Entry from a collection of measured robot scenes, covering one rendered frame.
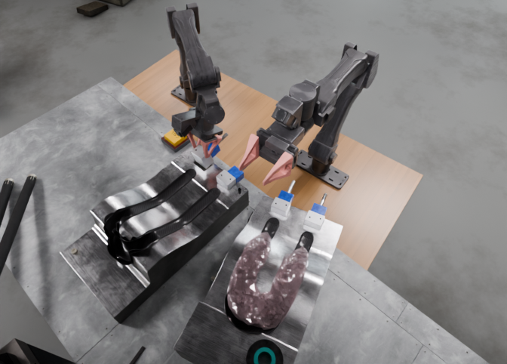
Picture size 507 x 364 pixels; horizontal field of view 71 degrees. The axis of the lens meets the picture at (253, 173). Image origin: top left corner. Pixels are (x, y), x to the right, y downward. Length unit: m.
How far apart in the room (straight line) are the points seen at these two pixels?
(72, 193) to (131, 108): 0.42
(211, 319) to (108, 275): 0.32
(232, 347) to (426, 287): 1.37
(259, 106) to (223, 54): 1.69
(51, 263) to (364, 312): 0.90
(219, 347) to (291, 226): 0.39
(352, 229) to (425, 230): 1.11
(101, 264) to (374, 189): 0.88
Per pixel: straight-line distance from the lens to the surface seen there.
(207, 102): 0.95
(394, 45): 3.43
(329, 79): 0.92
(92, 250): 1.12
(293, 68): 2.98
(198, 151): 1.13
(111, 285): 1.06
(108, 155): 1.39
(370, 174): 1.30
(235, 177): 1.10
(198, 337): 0.92
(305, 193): 1.21
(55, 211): 1.32
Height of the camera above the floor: 1.80
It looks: 54 degrees down
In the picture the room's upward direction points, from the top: straight up
